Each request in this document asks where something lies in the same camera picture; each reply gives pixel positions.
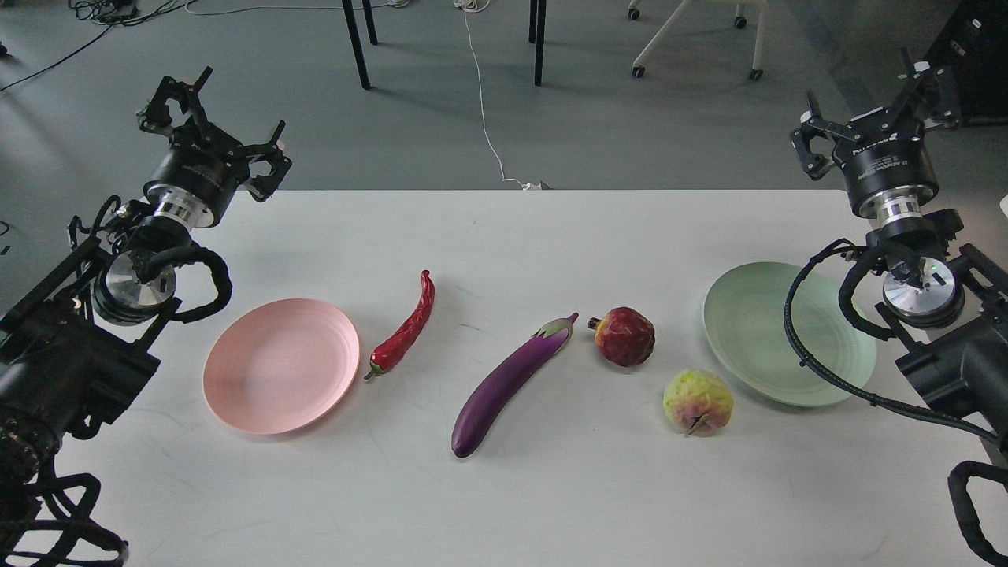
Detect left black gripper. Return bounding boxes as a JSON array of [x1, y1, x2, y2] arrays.
[[136, 66, 293, 228]]

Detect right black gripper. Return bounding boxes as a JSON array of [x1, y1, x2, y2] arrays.
[[791, 46, 963, 220]]

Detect red chili pepper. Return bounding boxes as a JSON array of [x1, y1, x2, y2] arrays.
[[363, 269, 436, 383]]

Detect red pomegranate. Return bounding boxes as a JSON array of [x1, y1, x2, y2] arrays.
[[587, 306, 656, 369]]

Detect yellow pink apple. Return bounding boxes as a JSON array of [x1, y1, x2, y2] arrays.
[[662, 369, 735, 435]]

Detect purple eggplant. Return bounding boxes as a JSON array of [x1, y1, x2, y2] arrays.
[[450, 312, 580, 458]]

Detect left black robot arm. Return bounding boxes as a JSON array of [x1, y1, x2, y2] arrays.
[[1, 68, 292, 566]]

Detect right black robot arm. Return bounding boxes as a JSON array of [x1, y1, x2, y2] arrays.
[[784, 50, 1007, 566]]

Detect black equipment case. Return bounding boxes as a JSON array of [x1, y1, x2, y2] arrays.
[[923, 1, 1007, 123]]

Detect black table leg left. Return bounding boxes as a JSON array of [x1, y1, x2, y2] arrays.
[[339, 0, 379, 91]]

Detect black table leg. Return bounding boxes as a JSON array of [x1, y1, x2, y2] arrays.
[[527, 0, 547, 87], [339, 0, 379, 91]]

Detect green plate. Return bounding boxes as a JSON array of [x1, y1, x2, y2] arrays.
[[703, 261, 877, 408]]

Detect pink plate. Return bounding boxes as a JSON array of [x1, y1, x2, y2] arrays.
[[202, 298, 362, 435]]

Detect black table leg right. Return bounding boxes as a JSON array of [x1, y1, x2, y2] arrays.
[[527, 0, 547, 87]]

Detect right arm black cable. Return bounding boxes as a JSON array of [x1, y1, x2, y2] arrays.
[[783, 239, 1001, 446]]

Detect black floor cables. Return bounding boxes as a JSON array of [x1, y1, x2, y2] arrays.
[[0, 0, 190, 94]]

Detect white floor cable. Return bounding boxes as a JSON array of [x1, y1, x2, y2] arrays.
[[453, 0, 544, 192]]

